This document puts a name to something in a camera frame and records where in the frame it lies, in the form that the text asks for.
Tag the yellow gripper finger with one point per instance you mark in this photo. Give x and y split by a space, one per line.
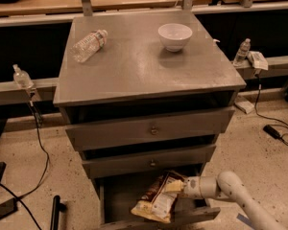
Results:
175 187

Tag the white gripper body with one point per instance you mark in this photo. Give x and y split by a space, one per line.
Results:
193 187

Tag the brown chip bag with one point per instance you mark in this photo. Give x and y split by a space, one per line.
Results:
157 203

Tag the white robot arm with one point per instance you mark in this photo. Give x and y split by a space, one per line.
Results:
226 186

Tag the grey middle drawer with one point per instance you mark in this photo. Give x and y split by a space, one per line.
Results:
148 161

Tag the grey open bottom drawer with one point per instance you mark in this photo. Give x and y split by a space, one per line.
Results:
119 194

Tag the grey top drawer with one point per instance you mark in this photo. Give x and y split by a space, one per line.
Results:
148 129

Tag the grey wooden drawer cabinet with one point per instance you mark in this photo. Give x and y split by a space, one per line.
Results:
135 76

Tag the black power adapter right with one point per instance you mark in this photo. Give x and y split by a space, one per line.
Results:
271 131

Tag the black power adapter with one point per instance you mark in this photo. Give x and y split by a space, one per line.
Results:
271 131
7 208

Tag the small grey block on floor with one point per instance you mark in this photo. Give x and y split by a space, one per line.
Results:
243 104

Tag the white ceramic bowl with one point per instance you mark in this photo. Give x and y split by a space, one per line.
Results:
174 36

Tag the clear plastic bottle lying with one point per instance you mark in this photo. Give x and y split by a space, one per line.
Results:
89 45

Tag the black power adapter left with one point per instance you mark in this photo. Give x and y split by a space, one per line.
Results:
7 208

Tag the black post on floor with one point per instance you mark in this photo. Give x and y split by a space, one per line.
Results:
57 208

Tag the clear bottle on right rail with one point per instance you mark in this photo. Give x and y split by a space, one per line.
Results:
242 52

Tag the clear bottle on rail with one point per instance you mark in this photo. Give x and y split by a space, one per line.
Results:
242 52
22 78

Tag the white packet on right rail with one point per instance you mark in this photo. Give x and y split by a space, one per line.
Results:
257 60

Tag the clear bottle on left rail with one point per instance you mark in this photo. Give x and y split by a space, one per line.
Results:
22 78

